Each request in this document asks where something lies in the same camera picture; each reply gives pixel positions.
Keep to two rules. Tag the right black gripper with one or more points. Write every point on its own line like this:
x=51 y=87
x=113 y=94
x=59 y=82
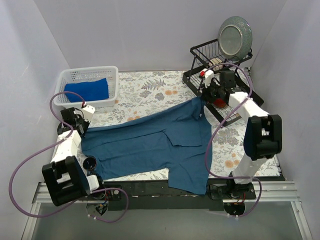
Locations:
x=213 y=91

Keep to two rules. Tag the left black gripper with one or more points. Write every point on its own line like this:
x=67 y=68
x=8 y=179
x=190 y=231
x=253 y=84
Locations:
x=81 y=125

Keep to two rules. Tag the black wire dish rack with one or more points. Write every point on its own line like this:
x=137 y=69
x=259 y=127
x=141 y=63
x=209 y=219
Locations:
x=202 y=53

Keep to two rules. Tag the teal blue t shirt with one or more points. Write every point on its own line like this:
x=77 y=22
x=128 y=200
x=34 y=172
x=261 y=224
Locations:
x=175 y=139

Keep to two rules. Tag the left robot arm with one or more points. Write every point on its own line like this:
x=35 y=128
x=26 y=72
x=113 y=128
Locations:
x=68 y=178

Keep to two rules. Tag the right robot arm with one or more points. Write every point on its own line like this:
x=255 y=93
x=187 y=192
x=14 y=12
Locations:
x=263 y=134

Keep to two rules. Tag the red bowl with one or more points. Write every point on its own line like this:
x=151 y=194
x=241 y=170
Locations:
x=219 y=103

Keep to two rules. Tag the white plastic basket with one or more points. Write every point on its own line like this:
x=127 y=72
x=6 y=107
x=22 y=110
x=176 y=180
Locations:
x=76 y=75

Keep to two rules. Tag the cream ceramic cup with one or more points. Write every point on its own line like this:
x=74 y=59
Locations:
x=214 y=61

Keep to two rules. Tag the bright blue t shirt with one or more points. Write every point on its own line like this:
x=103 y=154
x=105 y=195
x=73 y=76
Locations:
x=90 y=90

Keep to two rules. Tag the black cylindrical cup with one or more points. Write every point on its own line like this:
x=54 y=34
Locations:
x=90 y=165

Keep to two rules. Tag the grey green plate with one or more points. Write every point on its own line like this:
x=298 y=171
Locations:
x=235 y=38

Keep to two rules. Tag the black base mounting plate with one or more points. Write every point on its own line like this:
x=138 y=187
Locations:
x=157 y=195

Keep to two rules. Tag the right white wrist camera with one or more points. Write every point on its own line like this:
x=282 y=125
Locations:
x=206 y=75

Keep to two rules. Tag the aluminium frame rail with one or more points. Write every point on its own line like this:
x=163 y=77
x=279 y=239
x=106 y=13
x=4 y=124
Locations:
x=272 y=191

